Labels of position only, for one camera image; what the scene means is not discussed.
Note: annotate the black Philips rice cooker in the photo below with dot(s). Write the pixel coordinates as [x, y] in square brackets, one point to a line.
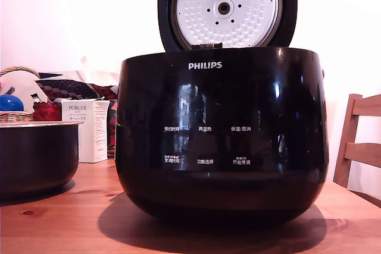
[220, 141]

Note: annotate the black rice cooker lid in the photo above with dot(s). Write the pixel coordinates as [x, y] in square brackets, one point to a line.
[227, 7]

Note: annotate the dark metallic inner pot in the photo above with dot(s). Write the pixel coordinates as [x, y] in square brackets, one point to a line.
[35, 156]

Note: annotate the white Porlex box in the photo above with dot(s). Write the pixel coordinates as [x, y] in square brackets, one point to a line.
[89, 129]

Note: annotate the patterned cushion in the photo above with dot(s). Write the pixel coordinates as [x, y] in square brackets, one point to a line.
[74, 87]

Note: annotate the red jar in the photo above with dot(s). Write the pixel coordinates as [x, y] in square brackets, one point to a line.
[46, 112]

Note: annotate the wooden chair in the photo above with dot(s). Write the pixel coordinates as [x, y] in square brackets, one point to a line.
[354, 144]

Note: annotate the wicker basket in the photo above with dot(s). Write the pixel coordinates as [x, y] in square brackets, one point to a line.
[15, 115]

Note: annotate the blue round object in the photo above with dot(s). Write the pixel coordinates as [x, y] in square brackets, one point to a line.
[10, 103]

